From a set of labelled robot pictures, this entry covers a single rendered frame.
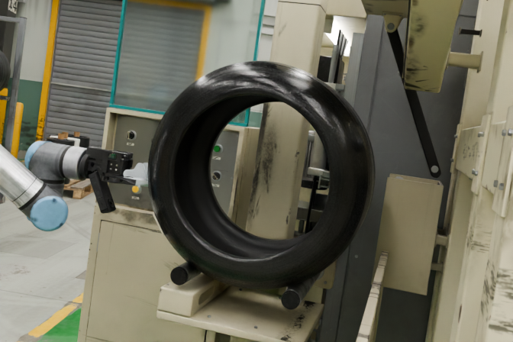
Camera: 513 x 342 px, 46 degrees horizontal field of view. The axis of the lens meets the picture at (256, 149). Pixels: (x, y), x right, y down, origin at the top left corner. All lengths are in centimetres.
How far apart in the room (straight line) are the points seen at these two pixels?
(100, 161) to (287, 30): 65
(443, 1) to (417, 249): 72
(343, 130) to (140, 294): 124
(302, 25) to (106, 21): 950
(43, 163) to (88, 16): 964
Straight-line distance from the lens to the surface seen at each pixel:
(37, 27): 1159
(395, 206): 169
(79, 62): 1127
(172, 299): 154
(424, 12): 131
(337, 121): 139
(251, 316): 161
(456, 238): 172
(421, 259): 171
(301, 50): 180
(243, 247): 172
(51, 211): 161
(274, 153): 180
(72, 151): 171
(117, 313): 243
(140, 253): 234
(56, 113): 1140
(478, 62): 158
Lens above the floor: 131
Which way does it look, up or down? 3 degrees down
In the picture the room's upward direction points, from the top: 8 degrees clockwise
